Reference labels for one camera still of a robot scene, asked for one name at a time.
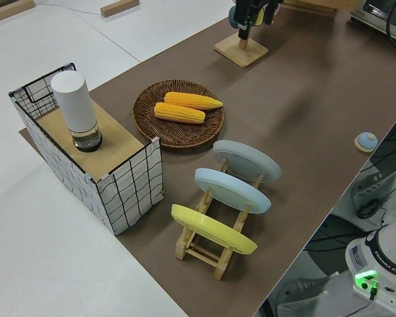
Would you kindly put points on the grey plate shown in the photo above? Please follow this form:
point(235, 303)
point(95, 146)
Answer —
point(244, 158)

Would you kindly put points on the brown wicker basket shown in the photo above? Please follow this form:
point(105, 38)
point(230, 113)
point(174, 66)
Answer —
point(178, 135)

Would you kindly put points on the blue bell on wooden base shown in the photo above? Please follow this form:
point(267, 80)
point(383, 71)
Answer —
point(367, 140)

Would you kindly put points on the white cylinder with clear base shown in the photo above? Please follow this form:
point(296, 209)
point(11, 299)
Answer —
point(74, 105)

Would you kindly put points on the yellow plate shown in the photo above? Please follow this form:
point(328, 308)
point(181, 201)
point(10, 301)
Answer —
point(211, 229)

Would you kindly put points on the blue-grey mug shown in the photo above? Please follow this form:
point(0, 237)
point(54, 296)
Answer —
point(231, 17)

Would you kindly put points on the green mug yellow inside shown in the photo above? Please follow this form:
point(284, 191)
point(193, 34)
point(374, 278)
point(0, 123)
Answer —
point(259, 17)

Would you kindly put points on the long wooden block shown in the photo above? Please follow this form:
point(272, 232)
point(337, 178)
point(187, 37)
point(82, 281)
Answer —
point(10, 10)

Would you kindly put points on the short wooden block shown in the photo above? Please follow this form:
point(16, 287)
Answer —
point(118, 7)

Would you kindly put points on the wooden drawer cabinet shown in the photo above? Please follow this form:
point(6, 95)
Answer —
point(310, 4)

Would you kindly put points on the wooden mug tree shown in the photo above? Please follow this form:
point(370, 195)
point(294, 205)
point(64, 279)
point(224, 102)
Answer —
point(241, 53)

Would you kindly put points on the yellow corn cob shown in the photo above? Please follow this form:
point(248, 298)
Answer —
point(191, 100)
point(178, 113)

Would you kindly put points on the white toaster oven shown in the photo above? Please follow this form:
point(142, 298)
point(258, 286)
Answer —
point(376, 13)

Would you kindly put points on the brown table mat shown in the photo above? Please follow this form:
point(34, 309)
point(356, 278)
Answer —
point(300, 99)

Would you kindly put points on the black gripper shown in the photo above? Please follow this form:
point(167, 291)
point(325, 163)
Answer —
point(244, 13)

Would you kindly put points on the light blue plate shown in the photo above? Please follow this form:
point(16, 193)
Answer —
point(231, 191)

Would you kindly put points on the grey sneaker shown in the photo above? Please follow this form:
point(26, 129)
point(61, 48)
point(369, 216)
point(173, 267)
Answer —
point(300, 290)

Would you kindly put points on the grey power strip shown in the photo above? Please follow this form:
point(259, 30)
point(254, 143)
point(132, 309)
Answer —
point(369, 190)

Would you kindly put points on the grid-pattern box with wood top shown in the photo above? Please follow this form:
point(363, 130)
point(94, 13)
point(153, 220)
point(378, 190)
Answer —
point(132, 195)

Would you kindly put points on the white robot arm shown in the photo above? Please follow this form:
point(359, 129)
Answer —
point(392, 251)

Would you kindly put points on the wooden plate rack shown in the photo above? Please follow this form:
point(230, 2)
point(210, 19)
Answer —
point(201, 256)

